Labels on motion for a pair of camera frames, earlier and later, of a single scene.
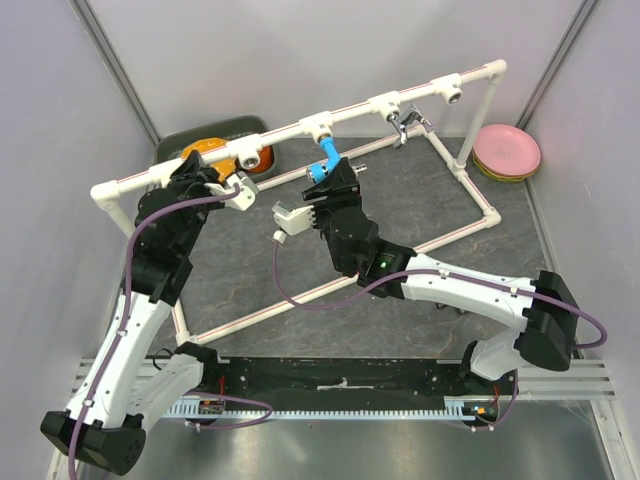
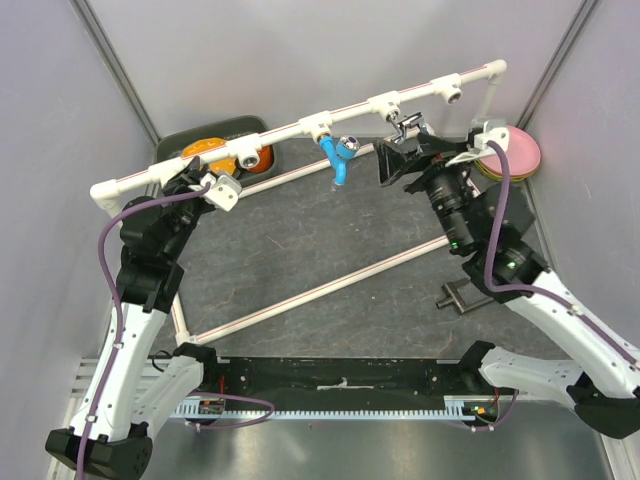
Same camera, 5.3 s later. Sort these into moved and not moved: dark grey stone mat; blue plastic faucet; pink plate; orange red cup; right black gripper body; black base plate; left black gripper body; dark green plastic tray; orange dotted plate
Moved: right black gripper body; blue plastic faucet
Not moved: dark grey stone mat; black base plate; orange dotted plate; orange red cup; left black gripper body; pink plate; dark green plastic tray
